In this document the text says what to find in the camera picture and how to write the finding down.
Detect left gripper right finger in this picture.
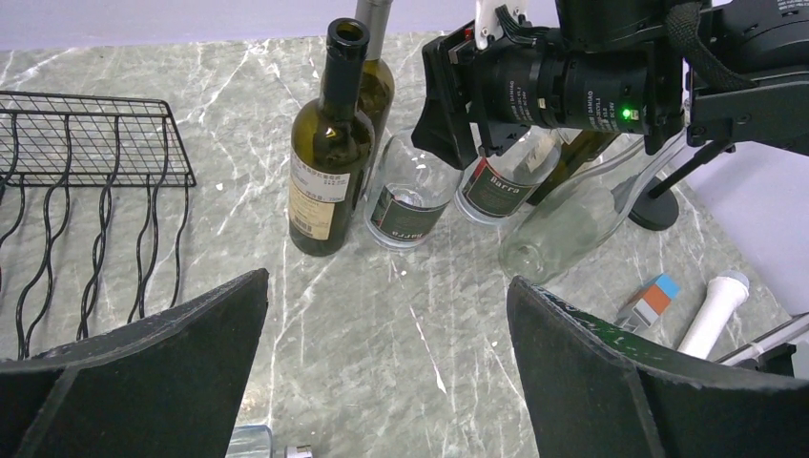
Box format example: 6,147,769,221
507,277,808,457

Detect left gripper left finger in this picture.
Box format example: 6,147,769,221
1,268,269,457

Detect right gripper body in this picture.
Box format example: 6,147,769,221
422,1,684,156

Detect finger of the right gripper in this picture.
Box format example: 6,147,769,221
411,97,478,171

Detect dark green wine bottle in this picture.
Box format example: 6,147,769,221
287,18,375,257

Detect blue square glass bottle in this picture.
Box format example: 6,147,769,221
225,425,314,458

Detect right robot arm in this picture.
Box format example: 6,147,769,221
412,1,808,170

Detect clear labelled bottle silver cap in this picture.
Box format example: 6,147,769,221
454,127,562,226

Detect dark wine bottle right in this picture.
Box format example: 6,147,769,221
527,129,619,206

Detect green wine bottle grey cap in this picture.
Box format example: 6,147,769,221
355,0,395,194

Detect clear empty glass bottle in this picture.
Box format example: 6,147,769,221
498,132,686,283

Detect grey tool coloured blocks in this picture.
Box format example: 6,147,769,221
614,274,680,332

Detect white toy microphone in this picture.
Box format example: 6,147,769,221
677,270,750,360

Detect black wire wine rack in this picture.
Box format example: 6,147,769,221
0,90,197,362

